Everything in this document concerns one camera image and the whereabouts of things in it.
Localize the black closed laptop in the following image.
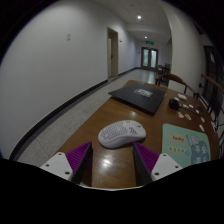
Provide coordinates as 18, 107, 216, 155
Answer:
108, 83, 168, 116

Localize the small black box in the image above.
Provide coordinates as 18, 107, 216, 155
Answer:
168, 97, 181, 110

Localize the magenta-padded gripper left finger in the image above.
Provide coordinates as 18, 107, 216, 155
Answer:
39, 141, 94, 187

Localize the wooden chair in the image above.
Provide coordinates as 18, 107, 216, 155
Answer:
155, 64, 171, 76

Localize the wooden side door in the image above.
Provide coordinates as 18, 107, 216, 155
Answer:
106, 26, 120, 80

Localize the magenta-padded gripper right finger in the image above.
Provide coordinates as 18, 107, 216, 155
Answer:
132, 141, 184, 187

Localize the white perforated computer mouse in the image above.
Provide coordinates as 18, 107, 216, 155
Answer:
97, 119, 147, 149

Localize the wooden armchair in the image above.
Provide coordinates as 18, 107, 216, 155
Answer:
154, 73, 201, 99

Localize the light green printed mouse pad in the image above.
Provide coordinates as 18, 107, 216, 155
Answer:
161, 123, 212, 169

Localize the dark window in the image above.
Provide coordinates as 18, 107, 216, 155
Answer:
203, 46, 222, 101

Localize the wooden-topped black metal railing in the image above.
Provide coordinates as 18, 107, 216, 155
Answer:
199, 73, 224, 158

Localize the glass double door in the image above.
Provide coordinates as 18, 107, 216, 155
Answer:
140, 46, 159, 70

